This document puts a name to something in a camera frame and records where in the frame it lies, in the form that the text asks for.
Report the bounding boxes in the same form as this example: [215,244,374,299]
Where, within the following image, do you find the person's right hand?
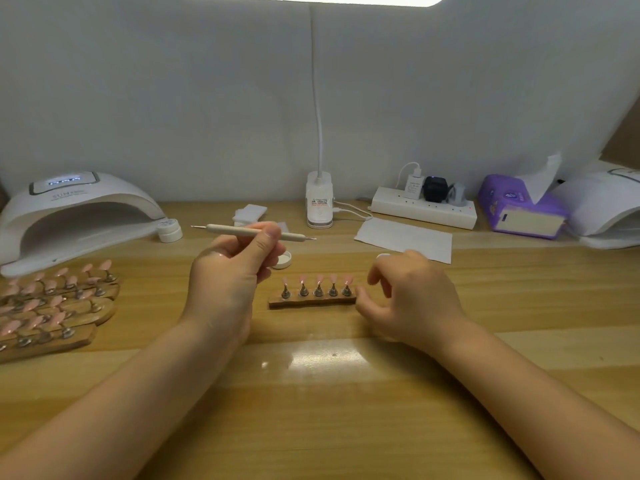
[355,251,469,358]

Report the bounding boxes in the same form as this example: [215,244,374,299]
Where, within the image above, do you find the person's left hand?
[180,221,286,346]

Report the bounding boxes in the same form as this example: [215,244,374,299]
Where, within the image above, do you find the grey dotting pen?
[190,223,318,242]

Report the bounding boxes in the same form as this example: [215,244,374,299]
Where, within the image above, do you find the wooden nail holder strip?
[268,275,359,310]

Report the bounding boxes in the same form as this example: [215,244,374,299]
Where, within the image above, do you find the white nail lamp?
[550,165,640,250]
[0,171,166,279]

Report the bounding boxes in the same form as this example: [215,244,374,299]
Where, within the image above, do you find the wooden stands with pink nails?
[0,259,123,364]

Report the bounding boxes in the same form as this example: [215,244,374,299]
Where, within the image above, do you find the person's left forearm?
[0,315,241,480]

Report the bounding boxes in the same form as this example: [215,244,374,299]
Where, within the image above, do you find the person's right forearm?
[435,319,640,480]

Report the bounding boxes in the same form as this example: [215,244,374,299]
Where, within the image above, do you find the white desk lamp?
[190,0,449,228]

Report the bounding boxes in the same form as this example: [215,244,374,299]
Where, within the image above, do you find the white paper sheet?
[354,217,453,265]

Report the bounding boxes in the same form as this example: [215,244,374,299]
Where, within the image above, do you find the stack of white cotton pads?
[233,203,269,228]

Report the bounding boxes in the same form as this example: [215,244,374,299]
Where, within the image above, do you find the small closed white jar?
[157,219,184,243]

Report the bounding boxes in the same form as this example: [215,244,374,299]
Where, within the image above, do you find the white power strip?
[371,187,479,231]

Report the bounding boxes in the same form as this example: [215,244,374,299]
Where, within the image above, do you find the black plug adapter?
[422,175,450,204]

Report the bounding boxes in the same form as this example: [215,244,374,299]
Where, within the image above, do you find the purple tissue box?
[478,175,569,240]

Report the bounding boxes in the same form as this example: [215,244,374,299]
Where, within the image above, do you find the white tissue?
[520,153,563,206]

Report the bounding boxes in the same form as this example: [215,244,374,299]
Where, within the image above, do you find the brown wooden board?
[600,95,640,171]

